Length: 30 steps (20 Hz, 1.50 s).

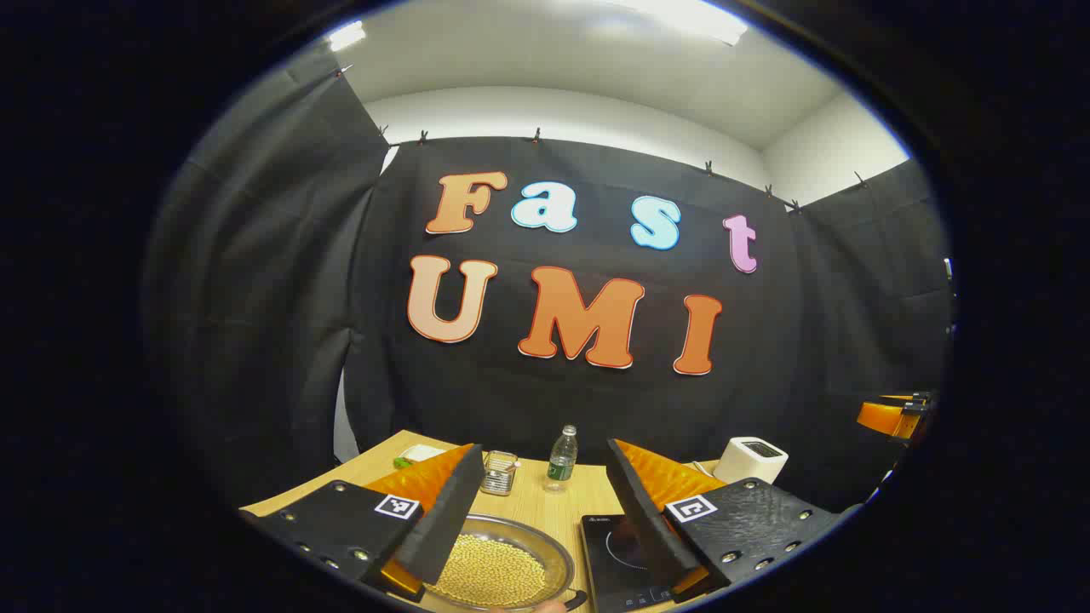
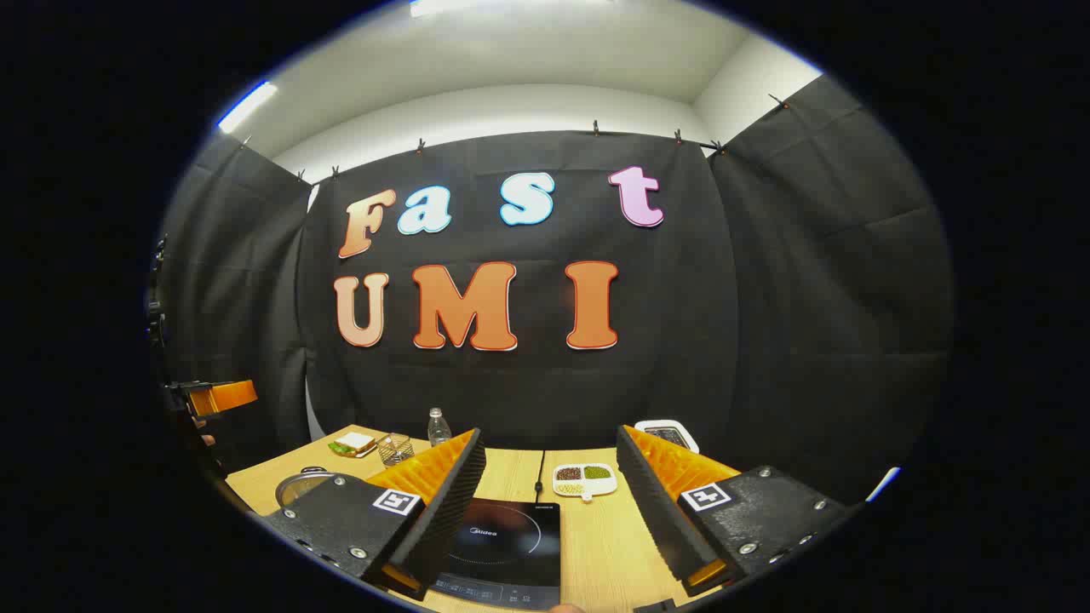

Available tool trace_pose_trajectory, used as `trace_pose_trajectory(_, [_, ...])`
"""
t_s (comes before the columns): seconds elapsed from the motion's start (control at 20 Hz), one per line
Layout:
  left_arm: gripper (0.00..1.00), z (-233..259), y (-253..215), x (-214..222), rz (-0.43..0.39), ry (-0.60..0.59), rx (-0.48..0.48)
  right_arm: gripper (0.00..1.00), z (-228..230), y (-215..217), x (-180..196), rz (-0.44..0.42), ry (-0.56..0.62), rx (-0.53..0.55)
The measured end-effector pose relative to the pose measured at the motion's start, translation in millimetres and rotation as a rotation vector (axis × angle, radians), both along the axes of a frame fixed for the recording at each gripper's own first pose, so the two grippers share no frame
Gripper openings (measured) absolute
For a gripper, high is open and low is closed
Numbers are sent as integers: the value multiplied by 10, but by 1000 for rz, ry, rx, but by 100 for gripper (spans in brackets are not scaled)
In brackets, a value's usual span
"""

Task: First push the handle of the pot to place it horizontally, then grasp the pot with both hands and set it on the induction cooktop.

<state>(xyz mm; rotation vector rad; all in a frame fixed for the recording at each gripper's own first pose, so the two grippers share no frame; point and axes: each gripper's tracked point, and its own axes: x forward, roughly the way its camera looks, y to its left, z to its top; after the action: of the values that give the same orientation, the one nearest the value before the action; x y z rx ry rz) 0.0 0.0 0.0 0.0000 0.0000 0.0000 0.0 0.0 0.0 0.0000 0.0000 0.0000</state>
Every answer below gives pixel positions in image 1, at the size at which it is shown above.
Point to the pile of yellow soybeans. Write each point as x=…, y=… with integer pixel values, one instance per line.
x=494, y=570

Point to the black induction cooktop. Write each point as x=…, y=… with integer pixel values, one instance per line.
x=613, y=553

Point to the stainless steel pot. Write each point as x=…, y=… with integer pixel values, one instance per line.
x=519, y=529

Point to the clear plastic water bottle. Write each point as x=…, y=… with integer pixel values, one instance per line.
x=562, y=464

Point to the white toaster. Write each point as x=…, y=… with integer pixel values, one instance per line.
x=749, y=464

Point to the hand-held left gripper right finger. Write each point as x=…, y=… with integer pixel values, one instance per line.
x=651, y=519

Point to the sandwich with lettuce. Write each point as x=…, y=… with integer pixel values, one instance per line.
x=421, y=452

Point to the ceiling light panel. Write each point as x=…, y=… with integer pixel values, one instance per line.
x=345, y=36
x=681, y=17

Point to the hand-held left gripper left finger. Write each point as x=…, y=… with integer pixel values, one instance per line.
x=447, y=519

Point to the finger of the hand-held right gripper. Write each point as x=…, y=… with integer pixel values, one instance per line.
x=881, y=417

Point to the black backdrop cloth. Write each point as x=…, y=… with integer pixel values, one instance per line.
x=511, y=400

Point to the row of small black clips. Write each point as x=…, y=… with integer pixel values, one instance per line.
x=536, y=134

